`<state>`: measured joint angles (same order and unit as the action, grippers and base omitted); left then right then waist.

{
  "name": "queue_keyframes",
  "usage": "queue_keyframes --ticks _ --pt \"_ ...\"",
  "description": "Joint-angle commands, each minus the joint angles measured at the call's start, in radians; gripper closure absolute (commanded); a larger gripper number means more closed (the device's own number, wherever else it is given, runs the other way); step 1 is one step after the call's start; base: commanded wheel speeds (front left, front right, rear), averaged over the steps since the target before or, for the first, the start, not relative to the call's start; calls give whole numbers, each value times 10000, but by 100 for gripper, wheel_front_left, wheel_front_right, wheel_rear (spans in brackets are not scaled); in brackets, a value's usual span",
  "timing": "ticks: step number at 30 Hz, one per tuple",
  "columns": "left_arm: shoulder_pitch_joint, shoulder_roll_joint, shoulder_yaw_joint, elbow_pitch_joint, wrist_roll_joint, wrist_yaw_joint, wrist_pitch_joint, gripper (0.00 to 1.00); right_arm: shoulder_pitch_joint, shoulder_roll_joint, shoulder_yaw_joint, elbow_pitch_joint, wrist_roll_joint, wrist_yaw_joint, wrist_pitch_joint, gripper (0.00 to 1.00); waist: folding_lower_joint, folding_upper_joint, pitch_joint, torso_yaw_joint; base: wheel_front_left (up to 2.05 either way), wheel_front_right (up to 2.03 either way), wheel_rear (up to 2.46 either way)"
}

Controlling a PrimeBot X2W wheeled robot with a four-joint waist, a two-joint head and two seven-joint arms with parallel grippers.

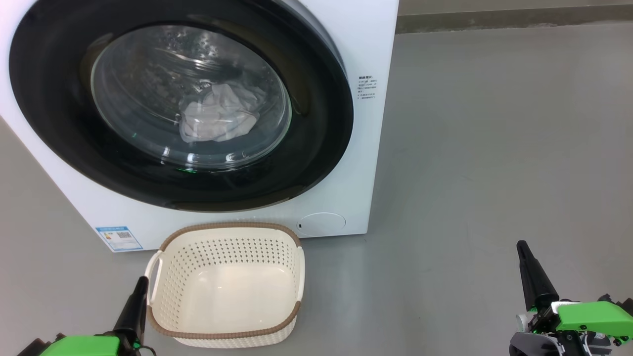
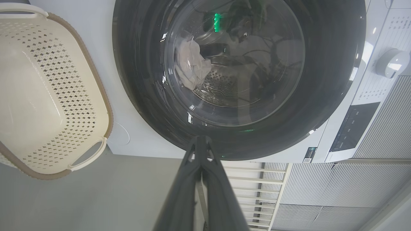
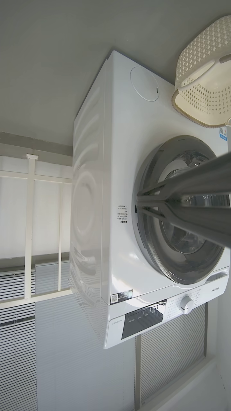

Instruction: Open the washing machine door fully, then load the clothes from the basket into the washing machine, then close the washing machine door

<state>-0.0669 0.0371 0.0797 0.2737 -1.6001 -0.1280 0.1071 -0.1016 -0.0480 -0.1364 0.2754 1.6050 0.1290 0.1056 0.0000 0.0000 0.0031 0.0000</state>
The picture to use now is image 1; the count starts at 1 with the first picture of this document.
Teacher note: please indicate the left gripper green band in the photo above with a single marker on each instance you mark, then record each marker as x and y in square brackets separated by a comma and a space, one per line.
[84, 347]

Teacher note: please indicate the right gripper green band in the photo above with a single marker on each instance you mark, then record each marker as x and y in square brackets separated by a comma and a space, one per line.
[588, 316]

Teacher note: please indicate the round black glass washer door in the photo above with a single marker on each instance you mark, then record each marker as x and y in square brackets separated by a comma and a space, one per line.
[49, 123]

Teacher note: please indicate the blue and white garment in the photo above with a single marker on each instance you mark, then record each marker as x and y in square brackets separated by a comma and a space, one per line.
[217, 116]

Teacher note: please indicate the white front-load washing machine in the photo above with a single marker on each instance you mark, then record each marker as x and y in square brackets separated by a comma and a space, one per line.
[336, 188]

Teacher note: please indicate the stainless steel washing machine drum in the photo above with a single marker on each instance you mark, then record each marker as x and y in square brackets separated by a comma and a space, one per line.
[148, 64]

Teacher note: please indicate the blue energy label sticker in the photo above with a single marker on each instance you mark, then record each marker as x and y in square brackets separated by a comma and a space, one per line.
[118, 238]

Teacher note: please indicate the cream perforated laundry basket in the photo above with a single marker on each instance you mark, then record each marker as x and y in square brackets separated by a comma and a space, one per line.
[227, 296]

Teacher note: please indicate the round white filter cover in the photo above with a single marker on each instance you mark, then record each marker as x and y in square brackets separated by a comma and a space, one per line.
[321, 224]

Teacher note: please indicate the small printed text label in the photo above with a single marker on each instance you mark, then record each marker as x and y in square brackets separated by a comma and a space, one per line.
[367, 88]

